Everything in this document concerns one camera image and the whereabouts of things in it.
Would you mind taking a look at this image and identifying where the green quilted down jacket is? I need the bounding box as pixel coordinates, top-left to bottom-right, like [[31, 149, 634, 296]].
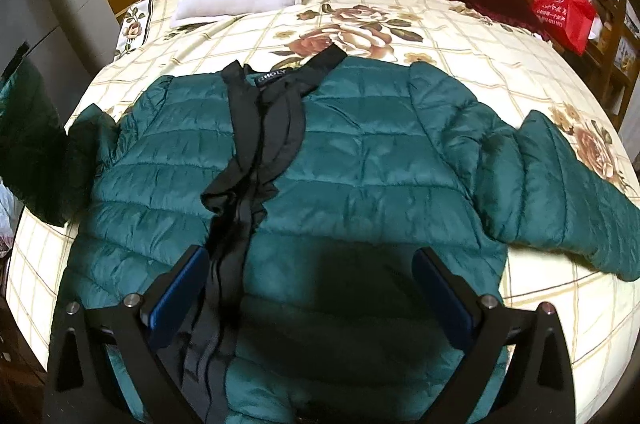
[[1, 46, 639, 423]]

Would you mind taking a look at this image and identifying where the floral checked bed sheet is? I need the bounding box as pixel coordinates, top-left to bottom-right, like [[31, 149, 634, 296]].
[[4, 0, 640, 420]]

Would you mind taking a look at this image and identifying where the wooden chair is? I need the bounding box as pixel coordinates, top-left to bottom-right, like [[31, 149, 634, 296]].
[[555, 0, 639, 129]]

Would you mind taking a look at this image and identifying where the grey wardrobe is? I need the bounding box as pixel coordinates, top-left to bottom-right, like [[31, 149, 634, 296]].
[[1, 0, 119, 120]]

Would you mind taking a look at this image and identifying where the red plastic shopping bag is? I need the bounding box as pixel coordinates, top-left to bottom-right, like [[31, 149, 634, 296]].
[[533, 0, 597, 56]]

